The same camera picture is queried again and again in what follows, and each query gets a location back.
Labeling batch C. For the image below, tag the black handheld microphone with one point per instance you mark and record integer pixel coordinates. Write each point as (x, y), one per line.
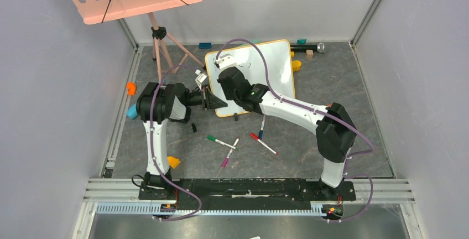
(319, 48)

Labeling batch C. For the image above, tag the blue-capped marker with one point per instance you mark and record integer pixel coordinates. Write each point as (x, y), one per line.
(261, 130)

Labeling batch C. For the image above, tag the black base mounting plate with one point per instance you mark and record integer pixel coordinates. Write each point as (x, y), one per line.
(249, 194)

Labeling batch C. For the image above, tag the green-capped marker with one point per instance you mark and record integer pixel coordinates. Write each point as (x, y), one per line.
(211, 138)

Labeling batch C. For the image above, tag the teal triangle block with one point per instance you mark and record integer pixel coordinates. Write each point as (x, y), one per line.
(301, 41)

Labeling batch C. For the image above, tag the black marker cap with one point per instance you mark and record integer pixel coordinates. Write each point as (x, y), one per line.
(194, 129)

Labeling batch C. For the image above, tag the orange wedge block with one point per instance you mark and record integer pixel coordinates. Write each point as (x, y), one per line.
(173, 162)

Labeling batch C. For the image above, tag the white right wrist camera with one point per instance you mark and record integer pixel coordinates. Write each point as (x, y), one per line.
(225, 61)

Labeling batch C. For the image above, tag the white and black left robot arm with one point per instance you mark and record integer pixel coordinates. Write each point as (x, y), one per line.
(157, 106)

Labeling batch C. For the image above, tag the yellow-framed whiteboard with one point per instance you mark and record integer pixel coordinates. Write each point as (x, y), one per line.
(278, 59)

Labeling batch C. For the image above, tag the yellow round block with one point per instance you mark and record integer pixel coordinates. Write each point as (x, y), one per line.
(296, 65)

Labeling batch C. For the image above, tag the magenta-capped marker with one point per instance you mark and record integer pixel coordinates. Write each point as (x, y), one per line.
(229, 153)

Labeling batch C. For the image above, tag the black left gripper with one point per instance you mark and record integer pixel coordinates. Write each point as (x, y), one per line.
(209, 100)

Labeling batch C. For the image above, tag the grey toothed cable rail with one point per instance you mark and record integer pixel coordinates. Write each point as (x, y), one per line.
(153, 208)

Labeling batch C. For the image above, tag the blue toy microphone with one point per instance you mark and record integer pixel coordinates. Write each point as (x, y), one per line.
(132, 112)

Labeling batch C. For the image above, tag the red-capped marker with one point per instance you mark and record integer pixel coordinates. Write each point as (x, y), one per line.
(255, 137)

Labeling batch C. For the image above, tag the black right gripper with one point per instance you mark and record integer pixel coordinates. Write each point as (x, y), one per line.
(223, 74)

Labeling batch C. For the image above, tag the small orange clip toy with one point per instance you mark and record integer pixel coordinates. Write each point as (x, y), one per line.
(131, 88)

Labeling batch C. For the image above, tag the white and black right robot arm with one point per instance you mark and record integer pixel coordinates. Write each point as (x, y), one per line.
(331, 125)

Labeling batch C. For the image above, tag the wooden cube block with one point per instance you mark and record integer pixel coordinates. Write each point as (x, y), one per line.
(309, 54)

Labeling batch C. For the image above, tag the dark blue brick block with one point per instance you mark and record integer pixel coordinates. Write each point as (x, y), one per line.
(205, 45)

